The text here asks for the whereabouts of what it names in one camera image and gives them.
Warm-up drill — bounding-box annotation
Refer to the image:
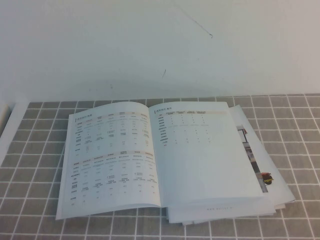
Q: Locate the white product catalogue book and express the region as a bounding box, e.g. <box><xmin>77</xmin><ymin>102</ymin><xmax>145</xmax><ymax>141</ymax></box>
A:
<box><xmin>55</xmin><ymin>101</ymin><xmax>276</xmax><ymax>221</ymax></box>

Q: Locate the white brochure with web address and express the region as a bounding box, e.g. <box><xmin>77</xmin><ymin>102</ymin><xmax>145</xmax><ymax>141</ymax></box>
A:
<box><xmin>164</xmin><ymin>197</ymin><xmax>277</xmax><ymax>224</ymax></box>

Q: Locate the white brochure with pinkish edge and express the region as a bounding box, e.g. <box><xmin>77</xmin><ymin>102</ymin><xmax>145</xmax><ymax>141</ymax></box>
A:
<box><xmin>182</xmin><ymin>104</ymin><xmax>296</xmax><ymax>226</ymax></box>

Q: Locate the grey white checked tablecloth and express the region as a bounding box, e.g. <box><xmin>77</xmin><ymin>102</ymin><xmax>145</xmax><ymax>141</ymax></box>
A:
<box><xmin>0</xmin><ymin>93</ymin><xmax>320</xmax><ymax>240</ymax></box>

